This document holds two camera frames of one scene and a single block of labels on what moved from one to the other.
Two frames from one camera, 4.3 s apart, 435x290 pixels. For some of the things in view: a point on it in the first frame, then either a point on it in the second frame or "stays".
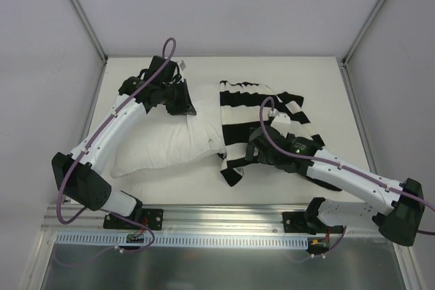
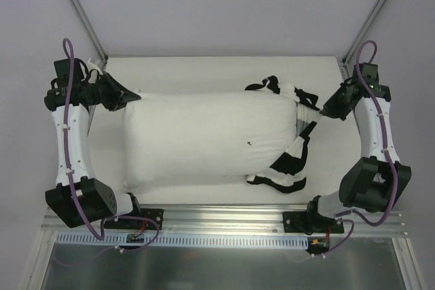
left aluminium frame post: x=81 y=12 stays
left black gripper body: x=181 y=98 to x=109 y=91
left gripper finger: x=186 y=107 to x=128 y=95
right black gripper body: x=255 y=147 to x=339 y=104
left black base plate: x=151 y=217 stays
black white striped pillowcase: x=240 y=112 to x=284 y=176
